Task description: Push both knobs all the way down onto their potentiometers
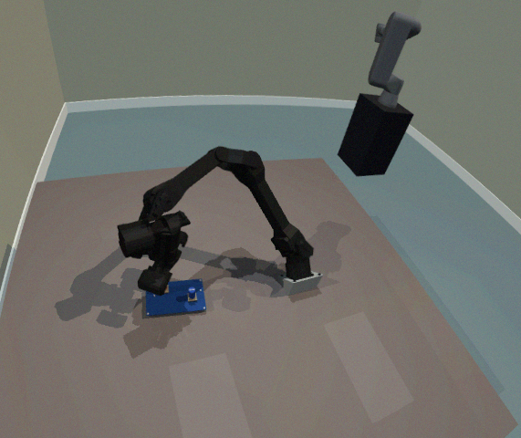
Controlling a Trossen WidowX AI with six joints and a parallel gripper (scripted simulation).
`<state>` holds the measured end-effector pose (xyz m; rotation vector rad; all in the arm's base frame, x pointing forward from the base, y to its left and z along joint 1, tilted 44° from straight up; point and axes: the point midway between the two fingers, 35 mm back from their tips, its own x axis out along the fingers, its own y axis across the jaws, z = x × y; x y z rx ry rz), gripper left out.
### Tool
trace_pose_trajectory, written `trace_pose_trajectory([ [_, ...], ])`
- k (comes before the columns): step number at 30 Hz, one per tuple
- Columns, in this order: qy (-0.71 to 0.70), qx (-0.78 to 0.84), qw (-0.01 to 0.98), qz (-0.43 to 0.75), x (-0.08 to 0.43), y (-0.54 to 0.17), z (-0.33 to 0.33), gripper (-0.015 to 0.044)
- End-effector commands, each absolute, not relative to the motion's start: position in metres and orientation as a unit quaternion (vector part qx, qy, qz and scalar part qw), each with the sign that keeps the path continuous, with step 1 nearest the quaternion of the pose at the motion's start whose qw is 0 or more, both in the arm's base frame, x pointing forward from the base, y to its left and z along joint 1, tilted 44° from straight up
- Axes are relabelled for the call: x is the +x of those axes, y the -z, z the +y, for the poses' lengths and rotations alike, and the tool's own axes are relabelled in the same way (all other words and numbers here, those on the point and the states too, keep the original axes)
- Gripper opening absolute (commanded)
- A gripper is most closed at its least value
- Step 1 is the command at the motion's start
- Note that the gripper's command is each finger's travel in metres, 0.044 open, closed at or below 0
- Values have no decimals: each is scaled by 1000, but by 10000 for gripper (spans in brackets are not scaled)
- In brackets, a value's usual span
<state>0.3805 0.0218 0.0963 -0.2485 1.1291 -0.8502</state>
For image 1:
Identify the blue circuit board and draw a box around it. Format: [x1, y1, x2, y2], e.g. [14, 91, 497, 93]
[145, 278, 206, 317]

